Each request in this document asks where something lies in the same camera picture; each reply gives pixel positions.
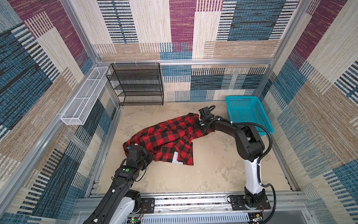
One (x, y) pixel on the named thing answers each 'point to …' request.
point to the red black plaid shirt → (163, 139)
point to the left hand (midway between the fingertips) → (153, 151)
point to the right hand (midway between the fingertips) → (194, 126)
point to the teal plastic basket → (248, 108)
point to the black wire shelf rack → (137, 84)
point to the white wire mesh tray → (77, 112)
